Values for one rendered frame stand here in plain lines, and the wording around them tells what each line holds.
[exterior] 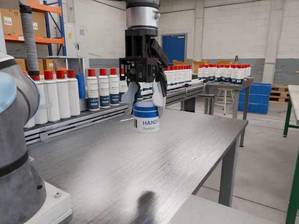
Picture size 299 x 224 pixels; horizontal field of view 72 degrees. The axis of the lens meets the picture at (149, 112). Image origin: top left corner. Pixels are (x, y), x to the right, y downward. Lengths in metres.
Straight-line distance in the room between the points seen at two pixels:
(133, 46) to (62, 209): 0.35
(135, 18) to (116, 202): 0.40
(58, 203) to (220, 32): 7.91
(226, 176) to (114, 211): 0.83
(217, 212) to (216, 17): 7.92
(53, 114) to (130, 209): 0.58
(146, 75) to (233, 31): 7.61
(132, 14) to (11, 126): 0.32
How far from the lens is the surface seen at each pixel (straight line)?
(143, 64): 0.46
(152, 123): 0.53
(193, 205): 0.48
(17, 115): 0.39
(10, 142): 0.38
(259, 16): 7.99
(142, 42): 0.48
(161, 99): 0.51
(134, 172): 0.59
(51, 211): 0.44
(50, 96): 0.91
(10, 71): 0.50
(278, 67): 7.83
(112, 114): 1.11
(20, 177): 0.41
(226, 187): 1.24
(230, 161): 1.16
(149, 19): 0.49
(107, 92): 1.10
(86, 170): 0.62
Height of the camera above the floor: 1.12
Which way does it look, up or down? 14 degrees down
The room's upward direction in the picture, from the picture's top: straight up
